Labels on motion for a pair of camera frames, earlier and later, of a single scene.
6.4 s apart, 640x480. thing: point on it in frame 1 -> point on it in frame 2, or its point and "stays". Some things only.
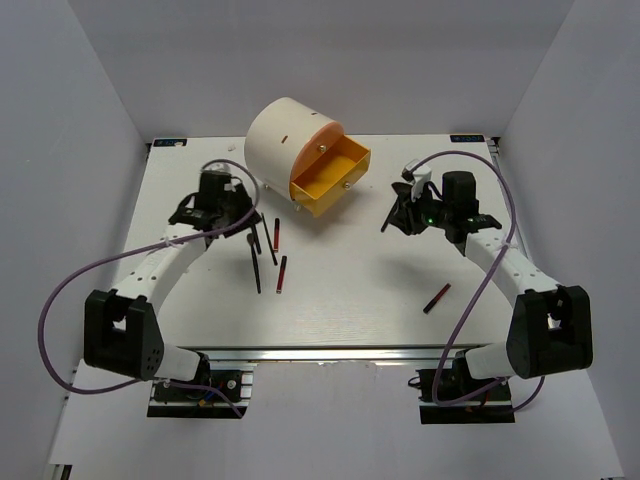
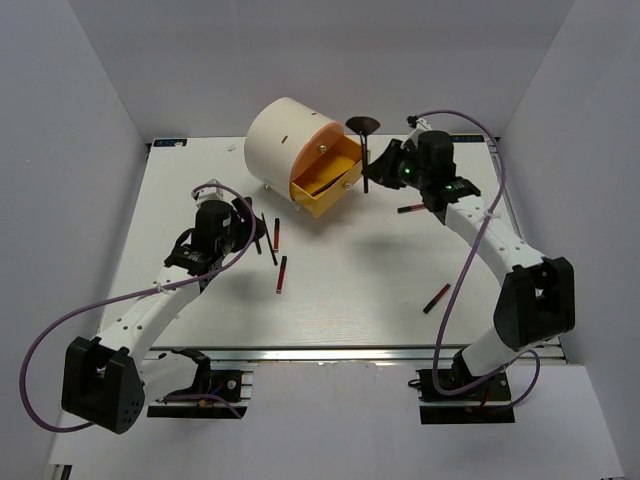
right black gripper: x=427 y=194 -> x=382 y=170
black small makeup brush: x=250 y=240 -> x=329 y=183
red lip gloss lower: x=281 y=274 stays
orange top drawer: x=314 y=145 stays
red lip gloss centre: x=276 y=234 stays
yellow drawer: x=338 y=170 stays
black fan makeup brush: x=406 y=214 -> x=363 y=125
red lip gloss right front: x=438 y=296 stays
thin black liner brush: x=269 y=240 stays
